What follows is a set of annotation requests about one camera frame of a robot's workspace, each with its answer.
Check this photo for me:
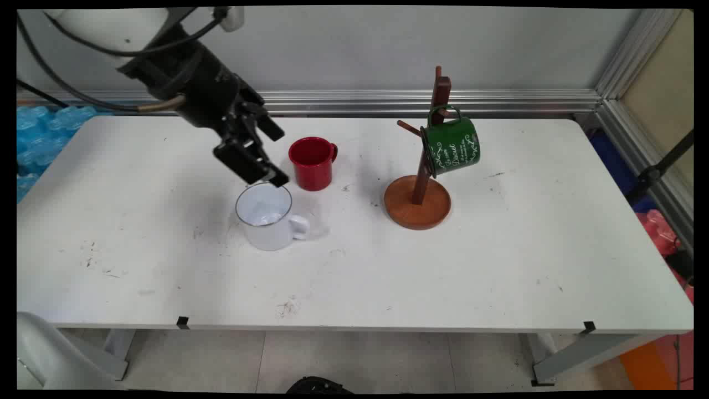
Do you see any red enamel mug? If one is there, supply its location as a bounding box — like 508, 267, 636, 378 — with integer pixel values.
288, 136, 338, 192

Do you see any aluminium corner frame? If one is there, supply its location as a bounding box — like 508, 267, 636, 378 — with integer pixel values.
576, 8, 694, 255

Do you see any aluminium rail along wall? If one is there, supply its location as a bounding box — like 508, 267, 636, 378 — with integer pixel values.
17, 89, 602, 117

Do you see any black background cable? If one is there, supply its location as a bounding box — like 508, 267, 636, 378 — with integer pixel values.
17, 79, 70, 108

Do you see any black tripod stand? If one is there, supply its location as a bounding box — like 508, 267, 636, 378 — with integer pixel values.
626, 130, 694, 206

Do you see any blue box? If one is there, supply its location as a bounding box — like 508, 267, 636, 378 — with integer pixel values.
588, 130, 657, 214

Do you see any grey table leg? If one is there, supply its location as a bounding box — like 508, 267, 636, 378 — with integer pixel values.
521, 332, 665, 387
61, 329, 136, 382

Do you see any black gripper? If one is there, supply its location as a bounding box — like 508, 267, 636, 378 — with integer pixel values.
138, 43, 290, 188

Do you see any white enamel mug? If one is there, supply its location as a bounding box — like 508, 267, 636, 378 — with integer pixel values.
235, 182, 311, 252

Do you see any black camera mounting bracket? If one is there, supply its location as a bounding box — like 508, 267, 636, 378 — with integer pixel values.
118, 7, 228, 84

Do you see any orange floor object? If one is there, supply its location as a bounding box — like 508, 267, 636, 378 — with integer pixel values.
619, 341, 679, 390

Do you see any green enamel mug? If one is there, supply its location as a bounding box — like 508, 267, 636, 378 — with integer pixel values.
420, 104, 481, 179

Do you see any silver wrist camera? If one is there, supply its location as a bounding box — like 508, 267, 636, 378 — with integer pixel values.
213, 7, 245, 32

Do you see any black gripper cable brass connector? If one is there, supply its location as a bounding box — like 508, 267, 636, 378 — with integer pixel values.
17, 11, 187, 114

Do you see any wooden mug tree stand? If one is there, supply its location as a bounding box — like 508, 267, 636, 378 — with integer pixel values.
384, 65, 452, 231

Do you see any white plastic chair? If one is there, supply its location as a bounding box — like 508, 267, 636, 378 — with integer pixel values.
17, 311, 120, 390

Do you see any blue bubble wrap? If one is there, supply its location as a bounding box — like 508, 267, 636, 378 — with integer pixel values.
17, 105, 97, 203

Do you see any black object on floor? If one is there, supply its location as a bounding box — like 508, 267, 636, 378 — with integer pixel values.
285, 376, 355, 394

